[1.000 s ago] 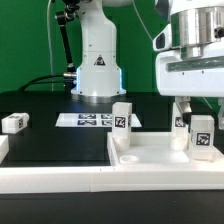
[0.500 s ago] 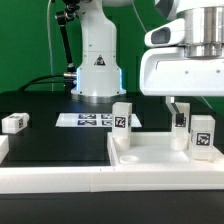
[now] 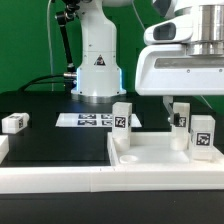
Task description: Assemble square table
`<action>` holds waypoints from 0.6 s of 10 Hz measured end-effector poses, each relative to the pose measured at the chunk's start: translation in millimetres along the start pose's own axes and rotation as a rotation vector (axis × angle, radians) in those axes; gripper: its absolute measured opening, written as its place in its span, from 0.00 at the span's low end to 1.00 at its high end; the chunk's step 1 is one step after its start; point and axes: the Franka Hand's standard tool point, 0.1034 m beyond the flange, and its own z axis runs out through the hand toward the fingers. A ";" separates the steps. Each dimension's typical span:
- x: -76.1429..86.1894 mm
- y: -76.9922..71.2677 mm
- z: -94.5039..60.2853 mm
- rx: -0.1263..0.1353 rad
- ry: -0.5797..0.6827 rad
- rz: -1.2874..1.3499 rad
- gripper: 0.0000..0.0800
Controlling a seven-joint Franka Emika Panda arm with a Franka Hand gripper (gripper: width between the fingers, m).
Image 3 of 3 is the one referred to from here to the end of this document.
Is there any black cable bundle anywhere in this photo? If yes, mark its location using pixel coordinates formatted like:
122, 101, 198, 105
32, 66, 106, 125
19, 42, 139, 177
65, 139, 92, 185
18, 73, 78, 93

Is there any grey thin cable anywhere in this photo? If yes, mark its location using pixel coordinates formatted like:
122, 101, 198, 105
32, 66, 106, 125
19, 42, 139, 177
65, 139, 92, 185
45, 0, 56, 93

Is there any white sheet with tags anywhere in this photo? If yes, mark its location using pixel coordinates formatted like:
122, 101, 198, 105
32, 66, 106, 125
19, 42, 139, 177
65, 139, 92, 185
55, 113, 143, 128

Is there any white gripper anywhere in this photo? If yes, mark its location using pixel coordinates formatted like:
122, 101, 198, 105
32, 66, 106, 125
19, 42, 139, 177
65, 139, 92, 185
135, 44, 224, 124

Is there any white U-shaped fence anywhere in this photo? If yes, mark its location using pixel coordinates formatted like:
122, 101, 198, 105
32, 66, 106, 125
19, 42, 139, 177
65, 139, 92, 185
0, 134, 224, 195

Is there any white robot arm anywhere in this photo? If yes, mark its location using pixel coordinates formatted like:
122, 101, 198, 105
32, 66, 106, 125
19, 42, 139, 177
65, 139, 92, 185
72, 0, 224, 125

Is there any white square table top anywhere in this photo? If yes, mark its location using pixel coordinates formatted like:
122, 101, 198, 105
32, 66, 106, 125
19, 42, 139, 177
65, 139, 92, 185
107, 132, 224, 166

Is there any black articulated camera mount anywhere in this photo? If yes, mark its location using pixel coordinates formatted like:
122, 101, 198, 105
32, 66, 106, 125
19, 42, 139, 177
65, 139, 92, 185
54, 0, 81, 73

